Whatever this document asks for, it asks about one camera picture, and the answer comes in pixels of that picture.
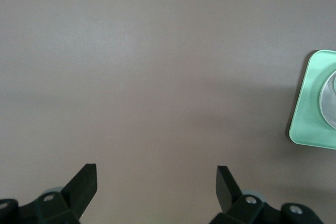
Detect light green rectangular tray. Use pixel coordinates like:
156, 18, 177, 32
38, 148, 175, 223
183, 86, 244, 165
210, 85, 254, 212
288, 49, 336, 150

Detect beige round plate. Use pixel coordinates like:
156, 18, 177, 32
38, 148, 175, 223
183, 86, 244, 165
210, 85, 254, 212
318, 68, 336, 130

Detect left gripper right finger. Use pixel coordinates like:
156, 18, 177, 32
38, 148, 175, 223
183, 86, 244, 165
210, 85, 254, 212
209, 165, 323, 224

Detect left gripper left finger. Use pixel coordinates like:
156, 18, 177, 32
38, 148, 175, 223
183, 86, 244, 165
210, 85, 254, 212
0, 163, 98, 224

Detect brown table cover mat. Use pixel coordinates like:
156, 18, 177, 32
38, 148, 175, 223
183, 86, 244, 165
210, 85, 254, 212
0, 0, 336, 224

